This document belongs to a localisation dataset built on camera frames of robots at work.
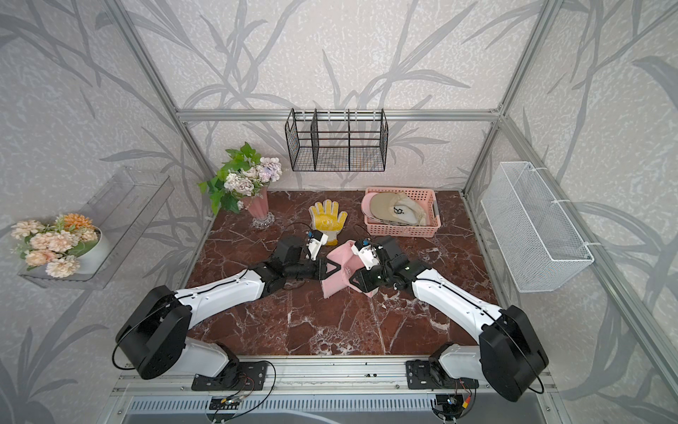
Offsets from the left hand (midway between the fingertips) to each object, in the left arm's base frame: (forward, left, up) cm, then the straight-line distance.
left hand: (340, 268), depth 81 cm
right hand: (-2, -4, -2) cm, 5 cm away
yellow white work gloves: (+29, +7, -12) cm, 32 cm away
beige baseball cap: (+32, -22, -7) cm, 39 cm away
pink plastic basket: (+39, -36, -10) cm, 55 cm away
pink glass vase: (+26, +32, -1) cm, 41 cm away
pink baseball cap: (+4, -3, -4) cm, 7 cm away
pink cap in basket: (+30, -9, -4) cm, 32 cm away
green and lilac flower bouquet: (+24, +32, +16) cm, 43 cm away
